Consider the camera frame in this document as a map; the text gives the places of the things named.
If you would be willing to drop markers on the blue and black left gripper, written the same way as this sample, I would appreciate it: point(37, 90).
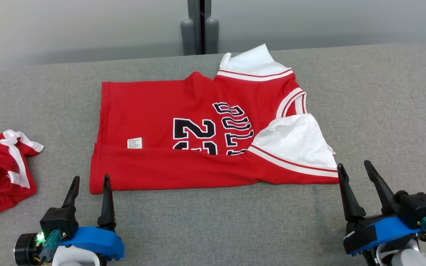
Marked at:
point(94, 240)

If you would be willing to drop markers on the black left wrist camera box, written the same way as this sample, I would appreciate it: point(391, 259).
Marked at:
point(59, 221)

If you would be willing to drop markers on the red basketball jersey shirt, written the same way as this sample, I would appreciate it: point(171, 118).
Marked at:
point(154, 111)

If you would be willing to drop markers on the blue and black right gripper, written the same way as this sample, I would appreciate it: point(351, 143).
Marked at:
point(383, 231)

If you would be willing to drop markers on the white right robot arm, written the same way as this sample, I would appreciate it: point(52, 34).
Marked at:
point(409, 258)

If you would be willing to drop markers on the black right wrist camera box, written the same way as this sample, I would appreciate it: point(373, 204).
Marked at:
point(416, 207)

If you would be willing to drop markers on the grey metal partition post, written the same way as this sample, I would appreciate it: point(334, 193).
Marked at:
point(200, 29)

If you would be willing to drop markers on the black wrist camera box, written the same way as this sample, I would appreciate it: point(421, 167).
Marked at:
point(59, 221)
point(416, 207)

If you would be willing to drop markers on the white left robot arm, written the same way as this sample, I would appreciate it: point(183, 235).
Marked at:
point(74, 258)

